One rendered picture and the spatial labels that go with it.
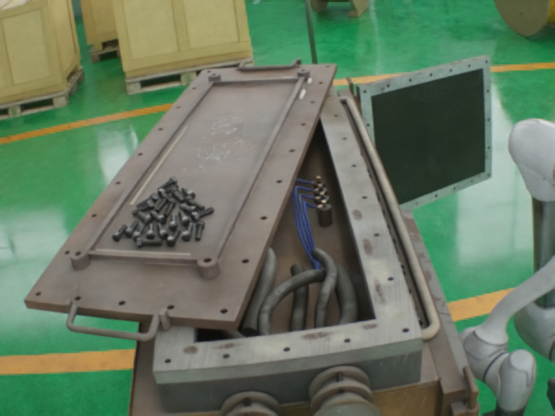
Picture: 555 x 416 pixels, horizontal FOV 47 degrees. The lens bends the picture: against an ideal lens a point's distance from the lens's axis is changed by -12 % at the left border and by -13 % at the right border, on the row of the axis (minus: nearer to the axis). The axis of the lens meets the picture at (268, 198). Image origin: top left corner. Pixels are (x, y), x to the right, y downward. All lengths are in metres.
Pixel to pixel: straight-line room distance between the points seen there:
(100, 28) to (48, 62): 1.33
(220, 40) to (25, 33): 1.92
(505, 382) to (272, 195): 0.72
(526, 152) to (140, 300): 0.90
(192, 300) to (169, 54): 5.24
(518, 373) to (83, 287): 1.00
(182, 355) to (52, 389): 2.14
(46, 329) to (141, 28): 3.48
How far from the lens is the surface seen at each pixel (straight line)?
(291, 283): 1.37
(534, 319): 1.94
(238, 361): 1.17
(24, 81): 6.84
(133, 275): 1.38
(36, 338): 3.65
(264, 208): 1.52
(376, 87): 2.52
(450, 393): 1.23
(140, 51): 6.46
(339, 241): 1.62
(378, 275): 1.32
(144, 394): 1.31
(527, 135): 1.62
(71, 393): 3.24
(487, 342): 1.74
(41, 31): 6.63
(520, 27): 7.55
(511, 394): 1.70
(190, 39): 6.40
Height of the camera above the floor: 2.11
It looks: 29 degrees down
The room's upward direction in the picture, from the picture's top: 8 degrees counter-clockwise
